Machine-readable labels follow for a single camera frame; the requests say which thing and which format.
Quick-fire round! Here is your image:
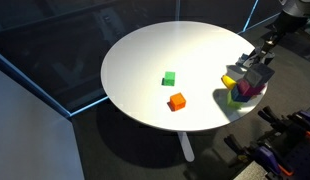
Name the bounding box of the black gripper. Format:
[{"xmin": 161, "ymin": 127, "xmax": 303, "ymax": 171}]
[{"xmin": 250, "ymin": 13, "xmax": 301, "ymax": 65}]

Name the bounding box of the yellow toy banana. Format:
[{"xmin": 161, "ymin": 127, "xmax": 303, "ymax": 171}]
[{"xmin": 220, "ymin": 74, "xmax": 259, "ymax": 100}]

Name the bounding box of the dark grey cube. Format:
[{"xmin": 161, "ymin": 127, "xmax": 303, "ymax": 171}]
[{"xmin": 244, "ymin": 63, "xmax": 276, "ymax": 89}]

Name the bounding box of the magenta block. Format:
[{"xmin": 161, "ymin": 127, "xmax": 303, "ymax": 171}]
[{"xmin": 237, "ymin": 78, "xmax": 266, "ymax": 98}]

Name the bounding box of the dark blue block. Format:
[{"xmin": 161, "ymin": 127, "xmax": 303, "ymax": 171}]
[{"xmin": 230, "ymin": 85, "xmax": 253, "ymax": 103}]

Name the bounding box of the lime green block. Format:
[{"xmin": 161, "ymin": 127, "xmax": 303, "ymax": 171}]
[{"xmin": 225, "ymin": 91, "xmax": 245, "ymax": 110}]

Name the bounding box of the black purple clamp orange tip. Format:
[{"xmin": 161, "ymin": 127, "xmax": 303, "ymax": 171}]
[
  {"xmin": 224, "ymin": 134, "xmax": 295, "ymax": 178},
  {"xmin": 257, "ymin": 105, "xmax": 310, "ymax": 141}
]

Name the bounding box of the small green cube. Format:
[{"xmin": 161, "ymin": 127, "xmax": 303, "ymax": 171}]
[{"xmin": 161, "ymin": 70, "xmax": 176, "ymax": 87}]

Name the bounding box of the small orange cube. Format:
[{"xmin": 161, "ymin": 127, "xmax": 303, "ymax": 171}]
[{"xmin": 167, "ymin": 92, "xmax": 187, "ymax": 112}]

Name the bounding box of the black perforated mounting board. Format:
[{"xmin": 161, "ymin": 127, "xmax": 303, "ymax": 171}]
[{"xmin": 268, "ymin": 133, "xmax": 310, "ymax": 180}]

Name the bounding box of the white table leg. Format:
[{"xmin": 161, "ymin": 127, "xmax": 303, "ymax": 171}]
[{"xmin": 176, "ymin": 130, "xmax": 196, "ymax": 163}]

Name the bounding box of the blue lit metal frame rail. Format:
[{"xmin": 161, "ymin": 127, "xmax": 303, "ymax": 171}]
[{"xmin": 0, "ymin": 49, "xmax": 110, "ymax": 118}]

